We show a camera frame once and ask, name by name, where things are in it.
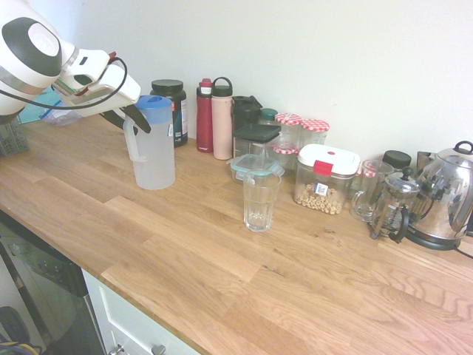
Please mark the grey plastic crate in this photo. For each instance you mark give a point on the grey plastic crate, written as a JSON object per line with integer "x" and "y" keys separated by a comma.
{"x": 13, "y": 142}

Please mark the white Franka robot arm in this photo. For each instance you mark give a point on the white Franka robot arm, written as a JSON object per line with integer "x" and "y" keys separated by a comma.
{"x": 40, "y": 40}

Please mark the shiny steel electric kettle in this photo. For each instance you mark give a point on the shiny steel electric kettle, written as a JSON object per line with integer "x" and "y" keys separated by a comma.
{"x": 451, "y": 199}

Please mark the translucent pitcher with blue lid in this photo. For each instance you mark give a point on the translucent pitcher with blue lid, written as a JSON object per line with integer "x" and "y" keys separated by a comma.
{"x": 155, "y": 162}

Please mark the black Vega protein tub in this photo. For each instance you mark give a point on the black Vega protein tub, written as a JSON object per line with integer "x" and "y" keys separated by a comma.
{"x": 180, "y": 122}

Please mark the glass jar green lid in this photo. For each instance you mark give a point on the glass jar green lid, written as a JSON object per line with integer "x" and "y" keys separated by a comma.
{"x": 268, "y": 114}

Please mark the black kettle base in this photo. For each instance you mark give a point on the black kettle base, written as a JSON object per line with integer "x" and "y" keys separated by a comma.
{"x": 432, "y": 242}

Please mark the teal bread box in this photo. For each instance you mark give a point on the teal bread box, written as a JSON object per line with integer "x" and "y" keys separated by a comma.
{"x": 33, "y": 114}

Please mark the small jar red checked lid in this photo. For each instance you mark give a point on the small jar red checked lid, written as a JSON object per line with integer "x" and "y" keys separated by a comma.
{"x": 358, "y": 173}

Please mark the clear drinking glass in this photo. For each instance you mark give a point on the clear drinking glass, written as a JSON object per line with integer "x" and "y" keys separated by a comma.
{"x": 258, "y": 214}

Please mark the clear zip bag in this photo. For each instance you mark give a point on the clear zip bag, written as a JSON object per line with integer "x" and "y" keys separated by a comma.
{"x": 63, "y": 119}

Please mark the short jar red checked lid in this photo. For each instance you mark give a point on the short jar red checked lid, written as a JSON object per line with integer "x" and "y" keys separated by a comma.
{"x": 285, "y": 150}

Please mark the black shaker bottle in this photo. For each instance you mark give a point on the black shaker bottle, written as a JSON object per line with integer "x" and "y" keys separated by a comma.
{"x": 244, "y": 111}

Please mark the glass french press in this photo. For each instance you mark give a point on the glass french press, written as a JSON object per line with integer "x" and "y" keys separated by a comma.
{"x": 397, "y": 207}

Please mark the glass jar black lid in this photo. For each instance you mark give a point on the glass jar black lid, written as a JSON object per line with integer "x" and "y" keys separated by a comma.
{"x": 396, "y": 158}

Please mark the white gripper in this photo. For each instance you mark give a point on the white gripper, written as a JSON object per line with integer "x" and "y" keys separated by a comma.
{"x": 122, "y": 90}

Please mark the dark bag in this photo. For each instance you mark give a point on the dark bag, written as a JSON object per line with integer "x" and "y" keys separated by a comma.
{"x": 11, "y": 329}

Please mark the cereal container white lid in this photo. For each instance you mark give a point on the cereal container white lid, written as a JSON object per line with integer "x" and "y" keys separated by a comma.
{"x": 325, "y": 185}

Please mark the square container black lid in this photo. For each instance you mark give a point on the square container black lid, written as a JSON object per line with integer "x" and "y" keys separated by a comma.
{"x": 256, "y": 132}

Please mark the red water bottle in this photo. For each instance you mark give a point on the red water bottle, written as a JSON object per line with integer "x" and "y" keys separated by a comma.
{"x": 204, "y": 125}

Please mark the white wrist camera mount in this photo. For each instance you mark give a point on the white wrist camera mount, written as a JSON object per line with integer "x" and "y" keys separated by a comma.
{"x": 92, "y": 63}

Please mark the black dishwasher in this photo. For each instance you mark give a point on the black dishwasher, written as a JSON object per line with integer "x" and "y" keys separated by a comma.
{"x": 48, "y": 281}

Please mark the glass container teal lid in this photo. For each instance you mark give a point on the glass container teal lid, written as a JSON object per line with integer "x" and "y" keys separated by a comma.
{"x": 240, "y": 166}

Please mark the pink water bottle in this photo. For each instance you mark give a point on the pink water bottle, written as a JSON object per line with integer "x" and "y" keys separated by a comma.
{"x": 221, "y": 125}

